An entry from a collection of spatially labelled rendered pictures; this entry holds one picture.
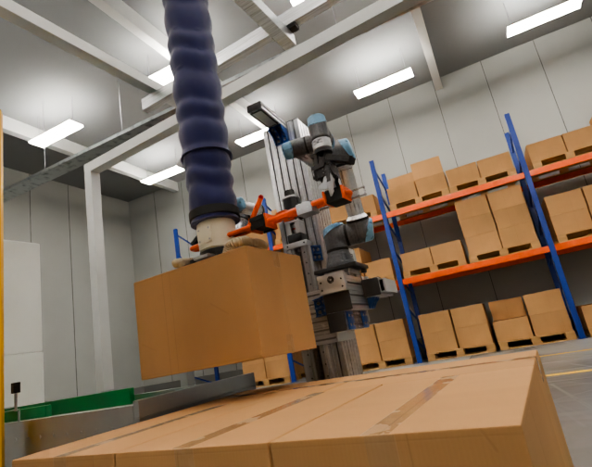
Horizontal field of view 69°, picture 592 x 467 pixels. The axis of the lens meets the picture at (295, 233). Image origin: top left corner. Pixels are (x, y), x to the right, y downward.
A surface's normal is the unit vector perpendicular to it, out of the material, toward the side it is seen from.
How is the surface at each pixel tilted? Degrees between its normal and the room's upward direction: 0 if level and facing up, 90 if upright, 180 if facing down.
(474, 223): 90
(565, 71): 90
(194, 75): 80
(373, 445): 90
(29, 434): 90
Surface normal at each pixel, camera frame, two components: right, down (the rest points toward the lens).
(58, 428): -0.50, -0.14
